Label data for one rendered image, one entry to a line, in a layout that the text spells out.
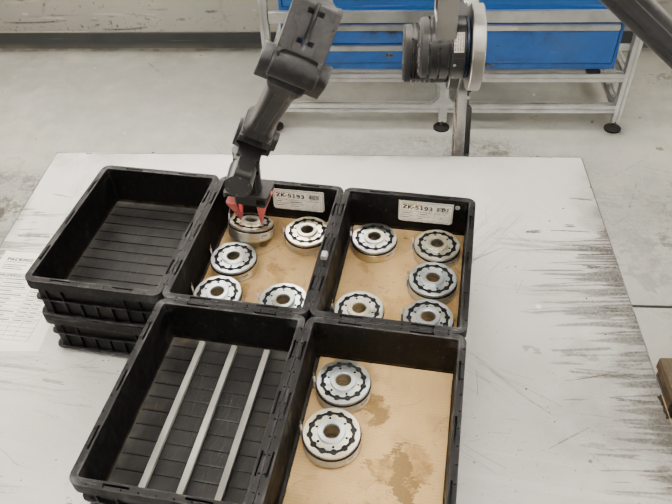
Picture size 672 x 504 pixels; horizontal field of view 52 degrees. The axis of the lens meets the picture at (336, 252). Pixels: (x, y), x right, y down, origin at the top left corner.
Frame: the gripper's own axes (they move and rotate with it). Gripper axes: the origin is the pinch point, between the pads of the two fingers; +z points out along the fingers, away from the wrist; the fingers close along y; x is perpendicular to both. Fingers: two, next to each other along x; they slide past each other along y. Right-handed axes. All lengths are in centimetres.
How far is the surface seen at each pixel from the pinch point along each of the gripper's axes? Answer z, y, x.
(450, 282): -0.3, 46.9, -10.8
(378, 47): 49, 5, 173
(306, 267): 4.4, 15.1, -8.9
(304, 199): -1.3, 10.9, 7.2
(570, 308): 14, 76, 1
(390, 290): 3.2, 34.6, -12.7
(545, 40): 42, 79, 185
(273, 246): 5.0, 5.9, -3.4
